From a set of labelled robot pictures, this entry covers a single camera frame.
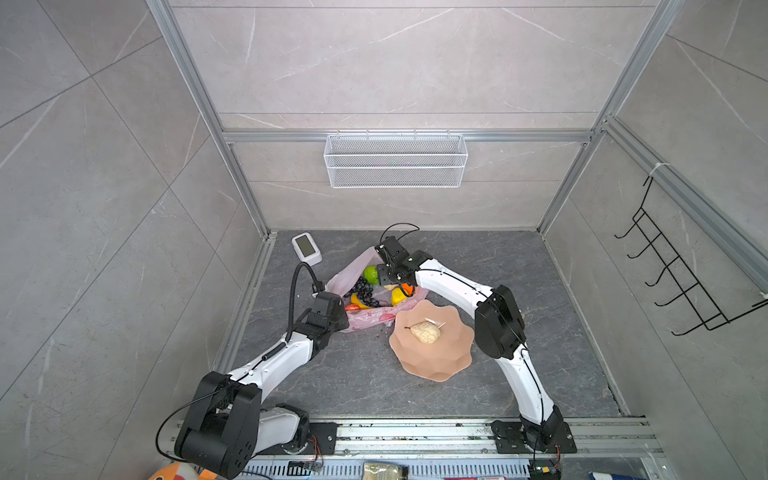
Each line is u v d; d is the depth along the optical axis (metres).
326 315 0.67
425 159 1.01
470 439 0.75
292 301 0.63
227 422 0.41
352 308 0.91
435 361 0.84
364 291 0.98
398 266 0.72
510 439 0.74
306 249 1.09
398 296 0.92
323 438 0.73
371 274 0.97
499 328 0.59
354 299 0.98
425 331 0.86
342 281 0.92
